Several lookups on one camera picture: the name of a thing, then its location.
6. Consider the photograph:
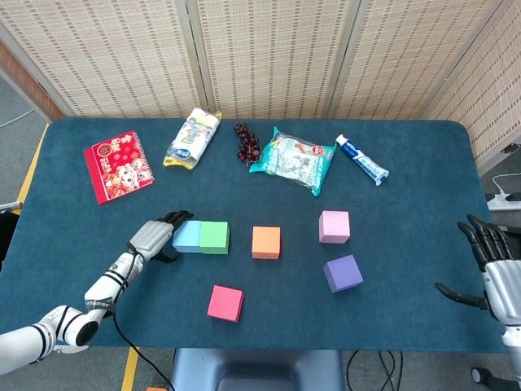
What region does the light blue foam cube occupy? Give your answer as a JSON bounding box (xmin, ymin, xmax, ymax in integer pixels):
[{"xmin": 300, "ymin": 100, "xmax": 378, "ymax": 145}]
[{"xmin": 172, "ymin": 220, "xmax": 204, "ymax": 254}]

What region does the woven folding screen panel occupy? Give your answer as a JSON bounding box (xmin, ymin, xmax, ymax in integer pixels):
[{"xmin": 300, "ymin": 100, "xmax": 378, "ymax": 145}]
[
  {"xmin": 422, "ymin": 0, "xmax": 521, "ymax": 164},
  {"xmin": 0, "ymin": 0, "xmax": 215, "ymax": 119},
  {"xmin": 185, "ymin": 0, "xmax": 363, "ymax": 120},
  {"xmin": 327, "ymin": 0, "xmax": 506, "ymax": 120}
]

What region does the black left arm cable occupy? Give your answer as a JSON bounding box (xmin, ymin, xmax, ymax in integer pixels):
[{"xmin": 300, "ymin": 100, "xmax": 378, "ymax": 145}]
[{"xmin": 112, "ymin": 243, "xmax": 177, "ymax": 391}]

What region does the black caster wheel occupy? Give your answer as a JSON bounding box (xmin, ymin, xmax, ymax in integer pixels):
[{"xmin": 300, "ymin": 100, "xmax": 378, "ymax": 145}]
[{"xmin": 471, "ymin": 366, "xmax": 494, "ymax": 384}]

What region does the black floor cable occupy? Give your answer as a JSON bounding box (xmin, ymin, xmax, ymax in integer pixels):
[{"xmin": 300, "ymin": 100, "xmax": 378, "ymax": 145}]
[{"xmin": 345, "ymin": 349, "xmax": 404, "ymax": 391}]

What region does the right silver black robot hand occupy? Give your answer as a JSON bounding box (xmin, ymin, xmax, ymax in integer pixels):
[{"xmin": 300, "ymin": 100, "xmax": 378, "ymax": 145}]
[{"xmin": 434, "ymin": 213, "xmax": 521, "ymax": 327}]

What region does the white tissue roll pack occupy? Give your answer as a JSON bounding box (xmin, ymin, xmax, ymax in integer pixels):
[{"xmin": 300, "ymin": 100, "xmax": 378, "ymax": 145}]
[{"xmin": 162, "ymin": 108, "xmax": 223, "ymax": 171}]

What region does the purple foam cube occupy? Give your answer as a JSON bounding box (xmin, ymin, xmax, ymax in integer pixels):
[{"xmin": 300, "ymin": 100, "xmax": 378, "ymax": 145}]
[{"xmin": 323, "ymin": 254, "xmax": 365, "ymax": 294}]

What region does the red foam cube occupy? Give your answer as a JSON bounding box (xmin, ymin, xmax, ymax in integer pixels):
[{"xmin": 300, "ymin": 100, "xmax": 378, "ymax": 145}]
[{"xmin": 206, "ymin": 284, "xmax": 245, "ymax": 323}]

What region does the dark red grape bunch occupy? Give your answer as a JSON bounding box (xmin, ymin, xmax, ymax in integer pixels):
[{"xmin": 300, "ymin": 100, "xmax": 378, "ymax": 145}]
[{"xmin": 234, "ymin": 122, "xmax": 261, "ymax": 167}]

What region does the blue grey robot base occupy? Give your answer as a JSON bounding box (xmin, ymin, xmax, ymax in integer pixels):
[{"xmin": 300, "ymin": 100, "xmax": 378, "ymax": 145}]
[{"xmin": 169, "ymin": 348, "xmax": 346, "ymax": 391}]

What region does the teal table cloth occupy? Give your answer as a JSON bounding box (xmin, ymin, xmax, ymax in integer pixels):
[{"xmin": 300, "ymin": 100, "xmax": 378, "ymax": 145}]
[{"xmin": 0, "ymin": 117, "xmax": 514, "ymax": 354}]

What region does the white power strip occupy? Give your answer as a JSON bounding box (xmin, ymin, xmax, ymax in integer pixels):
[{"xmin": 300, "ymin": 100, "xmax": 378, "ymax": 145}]
[{"xmin": 487, "ymin": 193, "xmax": 521, "ymax": 212}]

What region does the light pink foam cube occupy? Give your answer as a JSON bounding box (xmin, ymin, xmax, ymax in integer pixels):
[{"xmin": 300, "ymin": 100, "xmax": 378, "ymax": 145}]
[{"xmin": 318, "ymin": 209, "xmax": 351, "ymax": 245}]

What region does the blue white toothpaste tube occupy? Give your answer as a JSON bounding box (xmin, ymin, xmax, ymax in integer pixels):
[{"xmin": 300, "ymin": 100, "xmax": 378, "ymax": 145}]
[{"xmin": 335, "ymin": 134, "xmax": 390, "ymax": 187}]

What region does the orange foam cube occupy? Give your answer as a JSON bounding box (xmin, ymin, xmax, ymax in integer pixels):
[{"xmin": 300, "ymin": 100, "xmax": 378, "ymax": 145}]
[{"xmin": 251, "ymin": 226, "xmax": 282, "ymax": 261}]

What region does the red spiral desk calendar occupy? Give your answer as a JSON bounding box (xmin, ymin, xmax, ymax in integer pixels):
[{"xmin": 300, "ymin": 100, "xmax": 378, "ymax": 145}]
[{"xmin": 83, "ymin": 130, "xmax": 155, "ymax": 205}]

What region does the teal snack bag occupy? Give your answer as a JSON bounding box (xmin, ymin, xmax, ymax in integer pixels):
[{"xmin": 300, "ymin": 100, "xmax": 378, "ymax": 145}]
[{"xmin": 248, "ymin": 126, "xmax": 338, "ymax": 198}]

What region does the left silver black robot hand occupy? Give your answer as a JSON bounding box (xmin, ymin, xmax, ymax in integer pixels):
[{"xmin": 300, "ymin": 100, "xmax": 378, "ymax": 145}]
[{"xmin": 128, "ymin": 209, "xmax": 195, "ymax": 264}]

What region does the white power cable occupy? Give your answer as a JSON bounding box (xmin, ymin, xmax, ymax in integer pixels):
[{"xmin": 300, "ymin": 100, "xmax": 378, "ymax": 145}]
[{"xmin": 492, "ymin": 173, "xmax": 521, "ymax": 196}]

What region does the green foam cube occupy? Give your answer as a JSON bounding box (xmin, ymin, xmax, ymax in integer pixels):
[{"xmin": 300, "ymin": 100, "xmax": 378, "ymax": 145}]
[{"xmin": 199, "ymin": 221, "xmax": 230, "ymax": 256}]

